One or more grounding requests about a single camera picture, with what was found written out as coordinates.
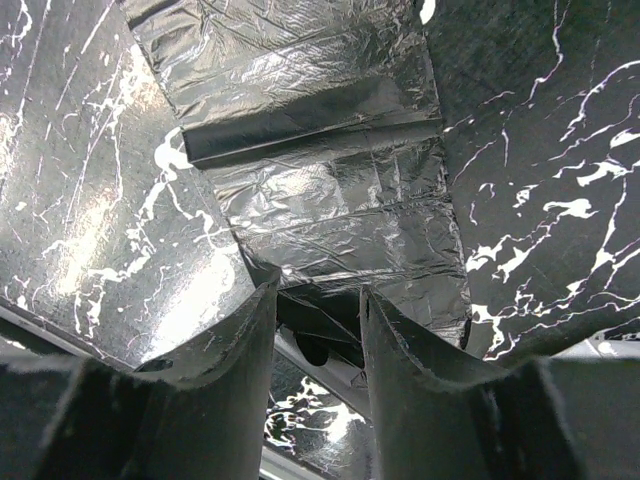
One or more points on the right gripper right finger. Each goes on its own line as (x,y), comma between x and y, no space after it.
(440,413)

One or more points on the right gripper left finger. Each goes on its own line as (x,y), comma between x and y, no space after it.
(196,412)

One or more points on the black trash bag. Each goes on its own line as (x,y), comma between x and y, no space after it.
(319,125)

